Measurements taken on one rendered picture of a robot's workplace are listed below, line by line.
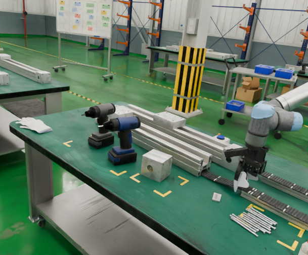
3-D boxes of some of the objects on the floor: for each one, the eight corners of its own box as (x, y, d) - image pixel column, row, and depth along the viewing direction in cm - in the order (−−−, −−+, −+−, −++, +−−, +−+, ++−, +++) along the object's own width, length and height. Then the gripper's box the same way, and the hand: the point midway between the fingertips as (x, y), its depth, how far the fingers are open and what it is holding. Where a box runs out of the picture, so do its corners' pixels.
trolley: (283, 129, 446) (301, 67, 410) (280, 140, 400) (300, 70, 364) (221, 115, 489) (232, 56, 453) (212, 123, 443) (223, 58, 407)
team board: (51, 72, 689) (49, -15, 619) (64, 70, 733) (63, -12, 664) (104, 82, 644) (108, -11, 575) (115, 79, 688) (119, -8, 619)
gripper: (259, 153, 99) (246, 202, 107) (274, 143, 109) (262, 189, 117) (237, 144, 105) (226, 191, 112) (254, 136, 115) (243, 180, 122)
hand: (239, 185), depth 116 cm, fingers open, 8 cm apart
